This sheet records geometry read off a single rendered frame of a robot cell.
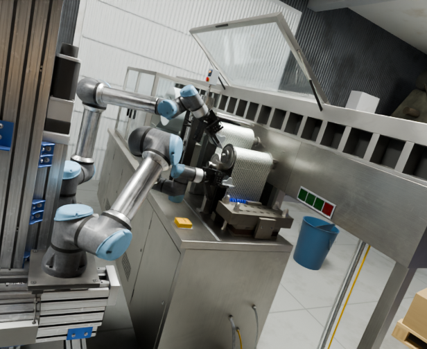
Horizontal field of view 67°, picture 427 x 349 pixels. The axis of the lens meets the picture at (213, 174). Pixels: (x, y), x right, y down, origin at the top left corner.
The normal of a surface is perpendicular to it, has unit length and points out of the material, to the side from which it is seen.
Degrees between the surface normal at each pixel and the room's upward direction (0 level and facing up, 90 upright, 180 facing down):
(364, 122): 90
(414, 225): 90
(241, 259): 90
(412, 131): 90
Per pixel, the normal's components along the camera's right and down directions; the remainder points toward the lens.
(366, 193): -0.87, -0.14
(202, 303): 0.41, 0.33
